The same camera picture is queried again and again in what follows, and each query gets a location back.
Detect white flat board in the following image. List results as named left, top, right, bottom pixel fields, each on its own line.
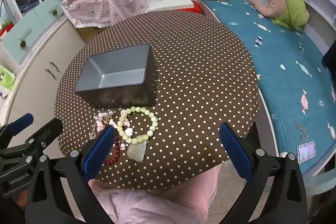
left=148, top=0, right=195, bottom=12

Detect brown polka dot tablecloth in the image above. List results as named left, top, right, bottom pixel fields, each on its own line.
left=54, top=10, right=260, bottom=191

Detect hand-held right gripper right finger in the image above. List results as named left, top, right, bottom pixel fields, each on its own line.
left=219, top=123, right=309, bottom=224

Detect grey metal box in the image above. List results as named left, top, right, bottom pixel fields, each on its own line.
left=75, top=43, right=158, bottom=109

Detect dark cloth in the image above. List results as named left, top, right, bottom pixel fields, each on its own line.
left=322, top=40, right=336, bottom=75

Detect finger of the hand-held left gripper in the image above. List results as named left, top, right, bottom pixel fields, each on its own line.
left=0, top=113, right=34, bottom=143
left=16, top=118, right=63, bottom=161

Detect mint green drawers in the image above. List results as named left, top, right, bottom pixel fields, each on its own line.
left=0, top=0, right=66, bottom=63

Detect pale jade pendant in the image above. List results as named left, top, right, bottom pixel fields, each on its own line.
left=127, top=140, right=147, bottom=162

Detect red plastic box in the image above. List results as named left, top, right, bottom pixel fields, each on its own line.
left=193, top=1, right=204, bottom=15

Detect green and pink pillow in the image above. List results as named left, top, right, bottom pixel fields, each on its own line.
left=248, top=0, right=310, bottom=31

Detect pearl chain bracelet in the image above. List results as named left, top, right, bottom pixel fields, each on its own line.
left=89, top=109, right=117, bottom=138

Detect green bead bracelet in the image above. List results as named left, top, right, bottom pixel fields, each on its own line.
left=117, top=107, right=160, bottom=144

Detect red bead bracelet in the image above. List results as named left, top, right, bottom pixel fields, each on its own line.
left=103, top=135, right=122, bottom=166

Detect green packet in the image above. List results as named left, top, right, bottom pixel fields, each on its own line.
left=0, top=64, right=16, bottom=91

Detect pink flower charm bracelet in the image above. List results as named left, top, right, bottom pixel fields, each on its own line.
left=97, top=109, right=134, bottom=151

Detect teal fish print blanket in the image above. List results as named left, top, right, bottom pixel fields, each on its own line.
left=202, top=0, right=336, bottom=174

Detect beige cabinet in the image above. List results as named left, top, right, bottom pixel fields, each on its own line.
left=5, top=17, right=88, bottom=135

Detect pink checked cloth cover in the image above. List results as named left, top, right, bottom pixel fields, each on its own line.
left=61, top=0, right=150, bottom=29

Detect smartphone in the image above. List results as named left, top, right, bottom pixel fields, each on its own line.
left=297, top=141, right=317, bottom=163

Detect red fabric item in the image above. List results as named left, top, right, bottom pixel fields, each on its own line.
left=0, top=21, right=14, bottom=39

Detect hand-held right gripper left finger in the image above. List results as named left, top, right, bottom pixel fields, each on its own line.
left=25, top=124, right=117, bottom=224

